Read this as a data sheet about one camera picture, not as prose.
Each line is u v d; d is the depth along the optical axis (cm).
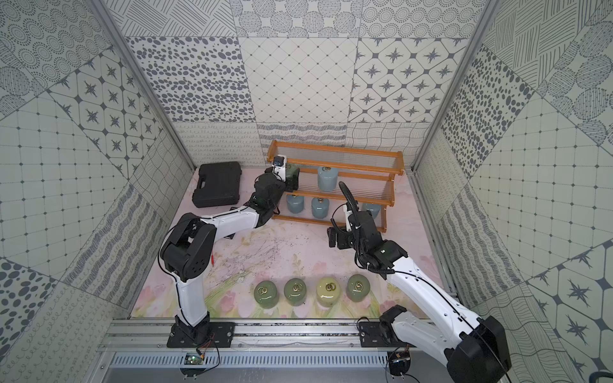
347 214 71
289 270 88
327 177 88
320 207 96
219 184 111
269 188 71
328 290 75
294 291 75
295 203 98
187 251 51
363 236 58
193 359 71
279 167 78
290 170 87
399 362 72
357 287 76
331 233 66
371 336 74
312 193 94
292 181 84
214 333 73
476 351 37
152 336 76
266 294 75
